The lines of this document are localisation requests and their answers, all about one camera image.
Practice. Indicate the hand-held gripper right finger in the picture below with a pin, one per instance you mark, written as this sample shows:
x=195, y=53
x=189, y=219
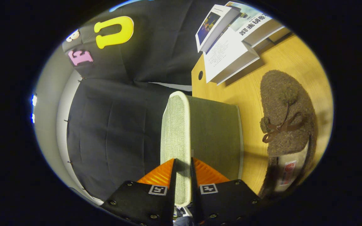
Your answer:
x=225, y=201

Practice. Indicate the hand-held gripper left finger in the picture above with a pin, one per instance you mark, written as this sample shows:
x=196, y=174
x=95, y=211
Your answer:
x=143, y=201

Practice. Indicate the green fabric storage box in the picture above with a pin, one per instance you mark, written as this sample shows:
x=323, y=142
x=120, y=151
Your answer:
x=212, y=131

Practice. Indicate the white text-covered book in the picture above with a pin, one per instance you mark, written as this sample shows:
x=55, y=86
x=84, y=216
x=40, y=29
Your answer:
x=225, y=55

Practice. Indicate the brown fuzzy shoe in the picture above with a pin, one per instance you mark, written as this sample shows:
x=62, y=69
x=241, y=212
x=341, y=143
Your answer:
x=281, y=100

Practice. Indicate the small book with blue cover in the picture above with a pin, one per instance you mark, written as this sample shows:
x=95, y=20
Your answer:
x=211, y=23

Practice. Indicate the dark covered book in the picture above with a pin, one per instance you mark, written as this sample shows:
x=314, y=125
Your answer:
x=281, y=34

